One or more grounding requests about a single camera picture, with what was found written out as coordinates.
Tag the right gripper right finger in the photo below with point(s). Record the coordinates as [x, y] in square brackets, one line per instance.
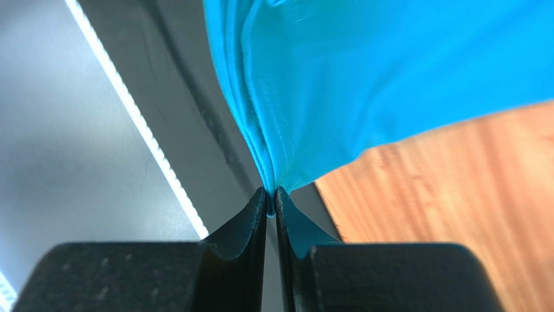
[320, 273]

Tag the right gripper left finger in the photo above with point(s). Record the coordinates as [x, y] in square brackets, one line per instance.
[222, 272]

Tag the black cloth strip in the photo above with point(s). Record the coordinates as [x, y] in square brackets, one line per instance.
[161, 52]

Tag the teal blue t-shirt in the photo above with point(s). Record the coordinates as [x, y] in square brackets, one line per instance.
[313, 84]

